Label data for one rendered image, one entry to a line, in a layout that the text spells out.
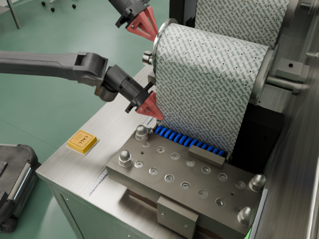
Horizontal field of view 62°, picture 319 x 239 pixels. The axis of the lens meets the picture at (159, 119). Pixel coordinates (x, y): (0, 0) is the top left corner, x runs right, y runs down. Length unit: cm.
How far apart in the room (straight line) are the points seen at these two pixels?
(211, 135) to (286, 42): 98
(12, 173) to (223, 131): 143
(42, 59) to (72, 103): 177
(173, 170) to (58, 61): 42
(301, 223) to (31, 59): 73
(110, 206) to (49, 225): 110
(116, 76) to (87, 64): 8
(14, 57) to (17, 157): 117
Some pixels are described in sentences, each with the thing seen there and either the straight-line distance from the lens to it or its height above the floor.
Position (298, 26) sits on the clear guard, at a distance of 165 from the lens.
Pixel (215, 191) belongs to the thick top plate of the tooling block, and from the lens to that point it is 67.
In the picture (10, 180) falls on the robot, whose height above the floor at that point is 24.
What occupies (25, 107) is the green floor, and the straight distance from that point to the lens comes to 266.
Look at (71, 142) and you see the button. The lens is 93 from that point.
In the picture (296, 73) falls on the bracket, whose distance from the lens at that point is 61.
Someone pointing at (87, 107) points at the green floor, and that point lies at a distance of 246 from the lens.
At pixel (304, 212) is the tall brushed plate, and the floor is 143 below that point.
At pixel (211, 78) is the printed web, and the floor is 125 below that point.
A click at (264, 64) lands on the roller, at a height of 130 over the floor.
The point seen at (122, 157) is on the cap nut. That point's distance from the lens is 68.
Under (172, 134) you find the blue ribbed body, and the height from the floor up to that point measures 104.
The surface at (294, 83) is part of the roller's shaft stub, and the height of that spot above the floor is 126.
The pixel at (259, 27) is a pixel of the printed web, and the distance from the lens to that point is 80.
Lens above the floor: 160
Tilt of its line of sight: 45 degrees down
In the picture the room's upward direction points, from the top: straight up
